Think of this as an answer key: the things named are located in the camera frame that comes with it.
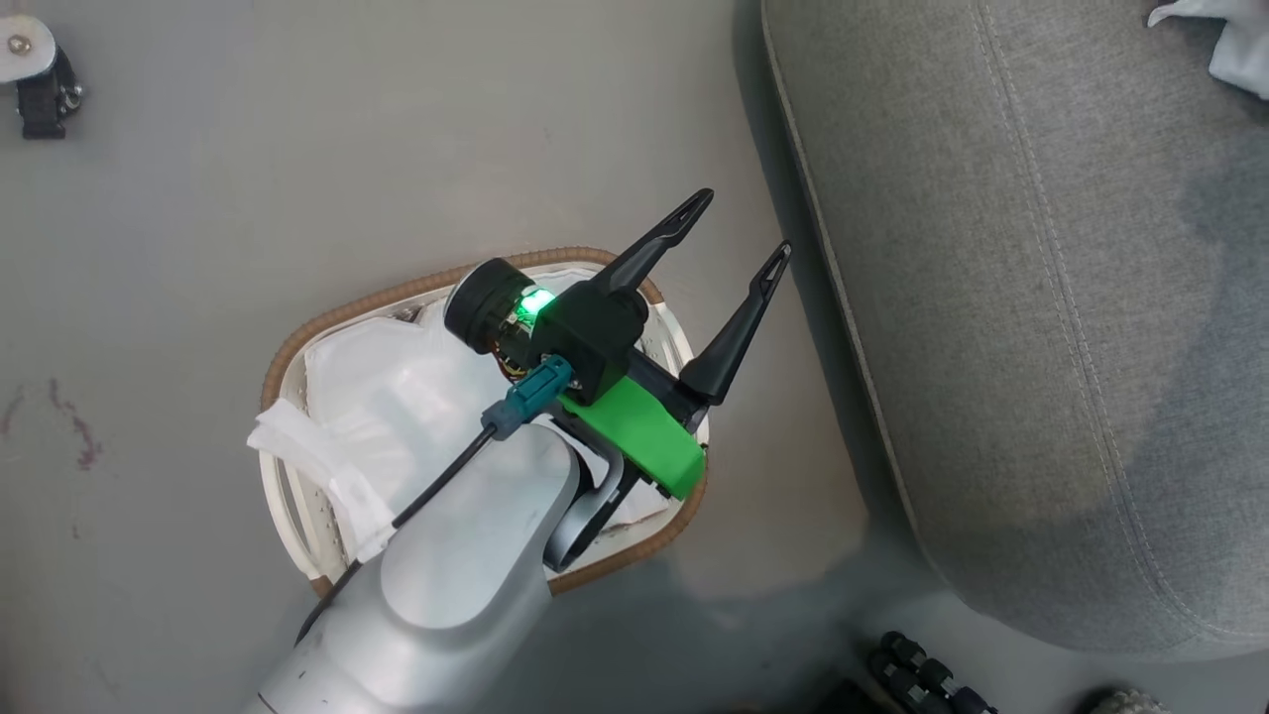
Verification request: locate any white cloth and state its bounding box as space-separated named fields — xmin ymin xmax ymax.
xmin=1147 ymin=0 xmax=1269 ymax=102

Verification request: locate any white wicker-rimmed laundry basket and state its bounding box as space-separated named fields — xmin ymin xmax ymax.
xmin=248 ymin=245 xmax=711 ymax=598

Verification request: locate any teal cable connector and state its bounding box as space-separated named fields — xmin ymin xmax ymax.
xmin=482 ymin=354 xmax=577 ymax=442

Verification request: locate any grey fabric sofa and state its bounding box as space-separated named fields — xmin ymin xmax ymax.
xmin=760 ymin=0 xmax=1269 ymax=662

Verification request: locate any grey speckled round object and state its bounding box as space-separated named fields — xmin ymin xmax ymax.
xmin=1079 ymin=686 xmax=1171 ymax=714

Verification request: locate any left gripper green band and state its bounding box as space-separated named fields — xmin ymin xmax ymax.
xmin=443 ymin=188 xmax=793 ymax=501

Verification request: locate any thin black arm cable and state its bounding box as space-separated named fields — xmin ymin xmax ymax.
xmin=295 ymin=421 xmax=502 ymax=646

